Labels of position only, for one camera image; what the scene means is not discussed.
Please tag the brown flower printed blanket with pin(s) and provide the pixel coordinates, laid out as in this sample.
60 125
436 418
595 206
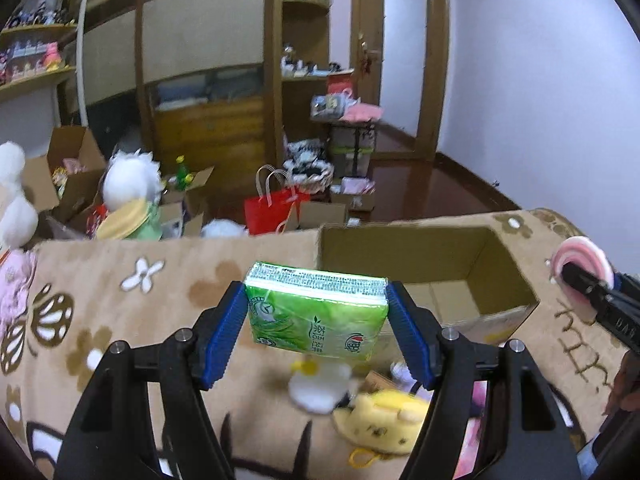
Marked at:
165 300

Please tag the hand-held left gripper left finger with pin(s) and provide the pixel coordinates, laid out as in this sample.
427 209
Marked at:
222 340

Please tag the white haired plush doll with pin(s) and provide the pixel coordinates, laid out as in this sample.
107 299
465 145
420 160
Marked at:
127 180

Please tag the red paper bag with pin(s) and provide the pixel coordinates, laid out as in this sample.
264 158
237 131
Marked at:
267 215

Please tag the wooden wall shelf unit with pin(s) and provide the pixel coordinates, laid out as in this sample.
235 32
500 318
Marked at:
40 77

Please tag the flat cardboard box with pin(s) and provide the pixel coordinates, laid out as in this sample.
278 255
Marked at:
322 215

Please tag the green tissue pack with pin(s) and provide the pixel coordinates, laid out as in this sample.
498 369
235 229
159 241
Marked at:
310 315

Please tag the white flower plush cushion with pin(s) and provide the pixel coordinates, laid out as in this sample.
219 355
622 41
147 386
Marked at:
15 210

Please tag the green bottle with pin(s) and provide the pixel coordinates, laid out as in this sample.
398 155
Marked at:
182 172

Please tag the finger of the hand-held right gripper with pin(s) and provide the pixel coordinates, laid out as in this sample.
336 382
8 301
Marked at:
607 305
627 285

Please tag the row of pink display boxes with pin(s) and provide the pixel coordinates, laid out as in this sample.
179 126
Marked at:
25 62

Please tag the pink round striped plush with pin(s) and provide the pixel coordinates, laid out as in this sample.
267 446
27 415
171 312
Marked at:
575 252

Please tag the small side table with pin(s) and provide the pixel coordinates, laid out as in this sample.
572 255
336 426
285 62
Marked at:
357 132

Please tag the pink figure toy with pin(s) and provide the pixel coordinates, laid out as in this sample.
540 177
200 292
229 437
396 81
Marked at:
52 57

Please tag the person's blue jeans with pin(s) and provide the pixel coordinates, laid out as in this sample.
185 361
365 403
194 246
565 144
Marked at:
597 455

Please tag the red snack box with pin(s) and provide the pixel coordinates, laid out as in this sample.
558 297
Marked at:
96 220

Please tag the row of dark figurines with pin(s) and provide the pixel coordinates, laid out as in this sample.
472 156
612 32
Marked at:
40 12

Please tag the wooden wardrobe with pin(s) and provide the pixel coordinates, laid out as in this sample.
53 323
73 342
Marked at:
200 35

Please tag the yellow plush toy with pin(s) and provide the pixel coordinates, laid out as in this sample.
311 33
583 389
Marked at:
380 422

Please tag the pink floral cloth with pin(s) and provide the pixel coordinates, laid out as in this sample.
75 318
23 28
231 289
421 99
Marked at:
15 285

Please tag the small purple plush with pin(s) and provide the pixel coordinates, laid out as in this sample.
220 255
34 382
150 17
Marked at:
402 372

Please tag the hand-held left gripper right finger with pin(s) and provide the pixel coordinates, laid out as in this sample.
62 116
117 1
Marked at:
410 340

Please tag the pink folded cloth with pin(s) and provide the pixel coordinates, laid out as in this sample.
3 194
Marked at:
362 111

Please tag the clear storage bin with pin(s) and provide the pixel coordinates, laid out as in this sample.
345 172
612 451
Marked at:
345 152

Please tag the wooden door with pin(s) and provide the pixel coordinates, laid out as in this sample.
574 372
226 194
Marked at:
365 20

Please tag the basket with black white cloth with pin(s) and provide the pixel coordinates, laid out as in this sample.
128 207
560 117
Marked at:
307 165

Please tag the yellow lidded green container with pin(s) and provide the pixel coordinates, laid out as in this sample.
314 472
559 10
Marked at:
125 220

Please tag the white plush toy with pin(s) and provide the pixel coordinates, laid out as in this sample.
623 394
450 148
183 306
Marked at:
320 385

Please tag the white fluffy item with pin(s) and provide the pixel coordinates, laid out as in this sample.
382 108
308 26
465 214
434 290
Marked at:
222 229

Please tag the person's right hand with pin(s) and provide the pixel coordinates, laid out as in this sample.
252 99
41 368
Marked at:
622 382

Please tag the small cardboard box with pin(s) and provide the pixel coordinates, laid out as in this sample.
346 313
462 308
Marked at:
192 210

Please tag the low box with pink items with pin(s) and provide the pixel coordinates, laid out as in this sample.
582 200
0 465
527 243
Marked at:
355 192

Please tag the large open cardboard box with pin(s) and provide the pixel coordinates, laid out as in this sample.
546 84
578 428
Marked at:
75 185

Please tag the red gift box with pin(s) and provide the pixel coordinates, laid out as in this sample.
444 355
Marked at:
340 85

